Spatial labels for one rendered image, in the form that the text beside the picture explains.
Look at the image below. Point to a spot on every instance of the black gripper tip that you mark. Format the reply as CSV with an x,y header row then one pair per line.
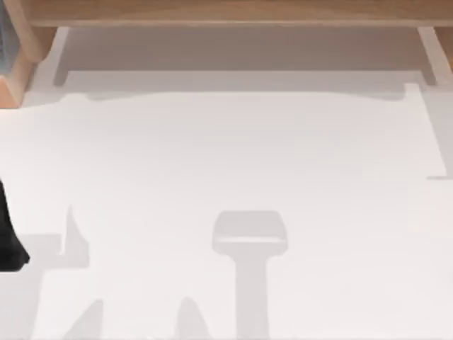
x,y
8,241

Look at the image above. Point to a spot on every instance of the wooden cupboard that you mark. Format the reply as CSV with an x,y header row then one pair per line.
x,y
19,53

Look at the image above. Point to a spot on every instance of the grey pierced drawer inside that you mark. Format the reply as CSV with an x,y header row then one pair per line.
x,y
7,42

